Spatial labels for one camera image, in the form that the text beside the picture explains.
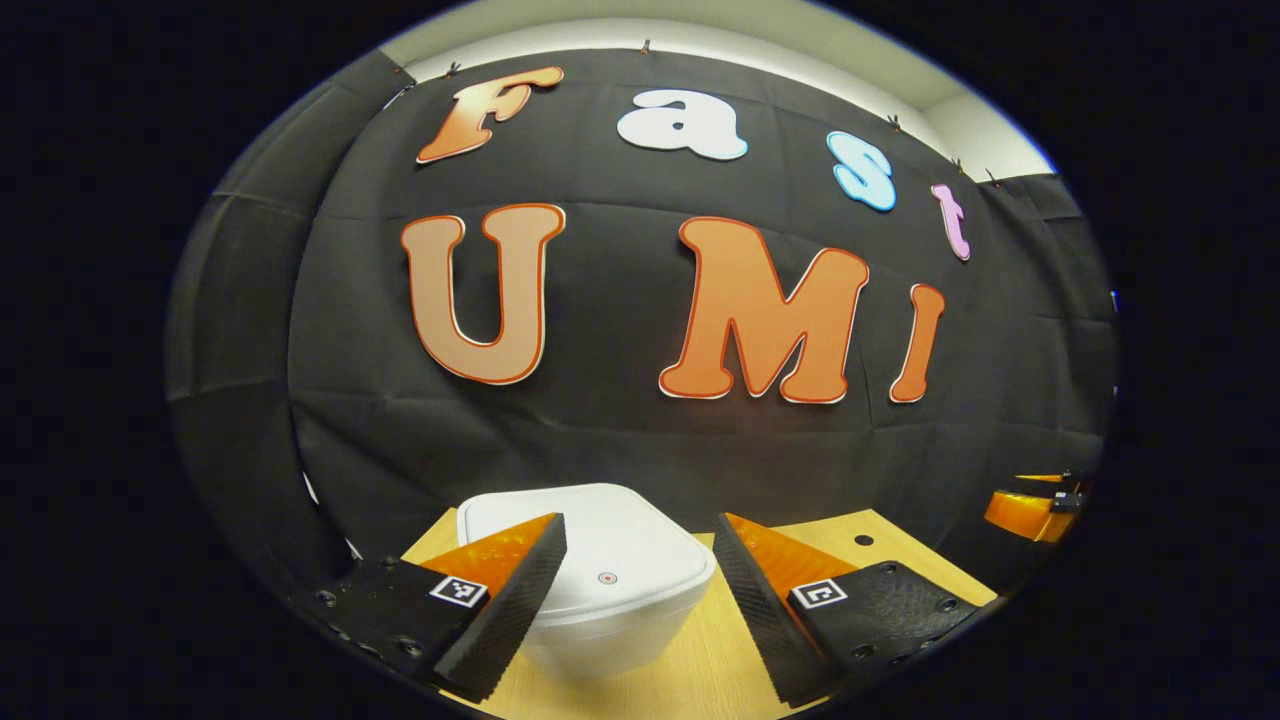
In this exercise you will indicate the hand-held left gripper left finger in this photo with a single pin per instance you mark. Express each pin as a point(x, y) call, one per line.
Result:
point(515, 610)

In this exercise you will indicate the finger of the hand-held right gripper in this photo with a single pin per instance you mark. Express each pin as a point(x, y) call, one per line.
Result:
point(1015, 512)

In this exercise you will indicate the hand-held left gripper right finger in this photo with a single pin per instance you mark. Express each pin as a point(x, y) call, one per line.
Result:
point(760, 610)

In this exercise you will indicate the white desktop garbage bin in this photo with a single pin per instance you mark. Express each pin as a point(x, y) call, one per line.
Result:
point(620, 540)

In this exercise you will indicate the wooden desktop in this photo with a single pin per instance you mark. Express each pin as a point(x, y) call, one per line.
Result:
point(900, 560)

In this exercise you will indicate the black backdrop cloth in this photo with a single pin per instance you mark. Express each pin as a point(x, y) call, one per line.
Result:
point(620, 430)

